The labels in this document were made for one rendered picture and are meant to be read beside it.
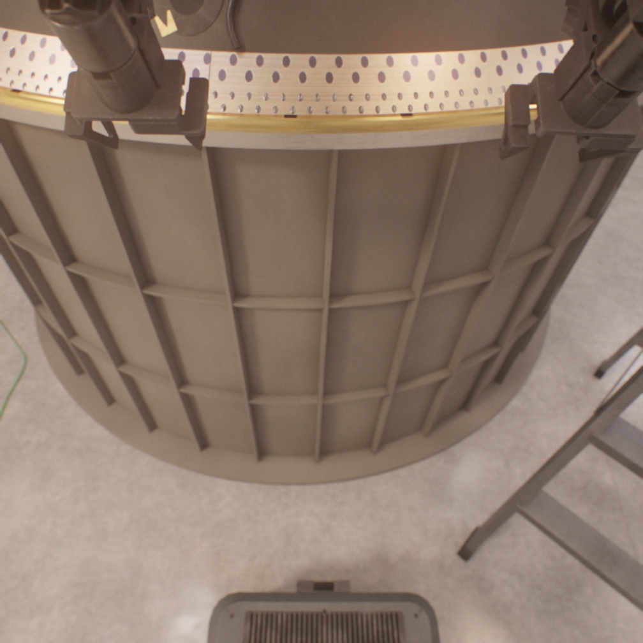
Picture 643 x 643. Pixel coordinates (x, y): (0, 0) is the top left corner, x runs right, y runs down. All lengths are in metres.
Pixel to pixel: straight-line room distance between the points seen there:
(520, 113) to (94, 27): 0.39
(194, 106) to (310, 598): 1.06
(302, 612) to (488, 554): 0.64
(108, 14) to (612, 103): 0.43
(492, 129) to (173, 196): 0.52
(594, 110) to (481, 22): 0.35
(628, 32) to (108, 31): 0.40
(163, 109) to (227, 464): 1.27
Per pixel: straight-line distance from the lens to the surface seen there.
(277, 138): 0.70
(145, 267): 1.02
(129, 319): 1.20
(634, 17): 0.46
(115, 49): 0.45
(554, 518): 1.39
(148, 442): 1.70
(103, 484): 1.72
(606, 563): 1.41
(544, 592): 1.66
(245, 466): 1.60
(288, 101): 0.72
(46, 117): 0.84
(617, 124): 0.57
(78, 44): 0.45
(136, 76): 0.48
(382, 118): 0.72
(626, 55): 0.49
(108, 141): 0.60
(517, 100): 0.56
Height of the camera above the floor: 1.48
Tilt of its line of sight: 49 degrees down
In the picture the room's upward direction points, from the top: 3 degrees clockwise
